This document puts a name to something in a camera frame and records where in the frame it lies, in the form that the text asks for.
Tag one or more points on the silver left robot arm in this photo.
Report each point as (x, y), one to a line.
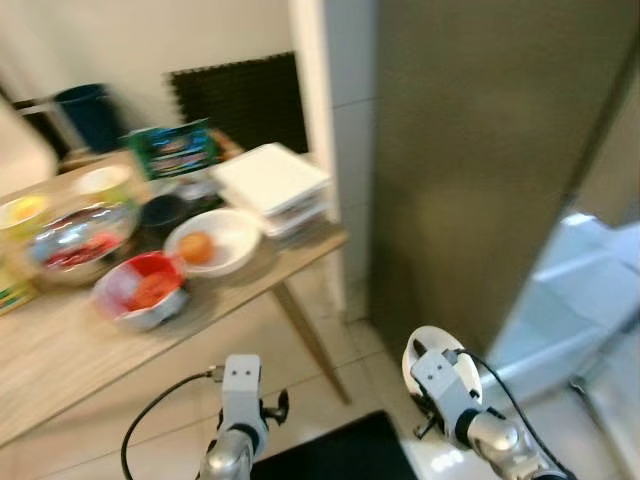
(230, 458)

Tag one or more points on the grey steel fridge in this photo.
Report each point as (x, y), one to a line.
(470, 150)

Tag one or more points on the wooden table leg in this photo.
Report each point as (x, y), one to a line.
(312, 340)

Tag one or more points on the black floor mat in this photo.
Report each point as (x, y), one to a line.
(340, 455)

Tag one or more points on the red paper-lined bowl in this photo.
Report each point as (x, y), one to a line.
(145, 318)

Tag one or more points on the red tomato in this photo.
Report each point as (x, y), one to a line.
(150, 290)

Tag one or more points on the white bowl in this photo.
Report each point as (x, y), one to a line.
(238, 235)

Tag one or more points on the orange fruit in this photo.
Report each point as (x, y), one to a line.
(196, 248)

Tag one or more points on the black bowl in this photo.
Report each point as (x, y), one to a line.
(165, 215)

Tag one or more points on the white lidded food container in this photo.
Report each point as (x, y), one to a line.
(270, 180)

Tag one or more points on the red chopped food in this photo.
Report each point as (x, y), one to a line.
(80, 252)

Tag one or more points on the steel bowl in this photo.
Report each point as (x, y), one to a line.
(80, 222)

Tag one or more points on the green stock packet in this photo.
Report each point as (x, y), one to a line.
(172, 150)

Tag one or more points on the white-topped yellow noodle cup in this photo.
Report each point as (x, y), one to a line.
(105, 185)

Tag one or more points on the yellow green juice carton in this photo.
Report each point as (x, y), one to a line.
(12, 290)

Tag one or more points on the yellow-lidded noodle cup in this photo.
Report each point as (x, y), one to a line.
(22, 212)

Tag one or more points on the blue bucket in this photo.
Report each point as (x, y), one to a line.
(90, 115)

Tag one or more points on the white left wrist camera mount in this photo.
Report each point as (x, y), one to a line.
(241, 390)

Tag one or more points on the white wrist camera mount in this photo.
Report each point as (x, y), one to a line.
(445, 385)
(241, 390)

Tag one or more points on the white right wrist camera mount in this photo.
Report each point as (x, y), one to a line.
(445, 385)

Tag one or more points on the black foam wall mats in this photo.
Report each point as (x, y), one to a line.
(240, 100)

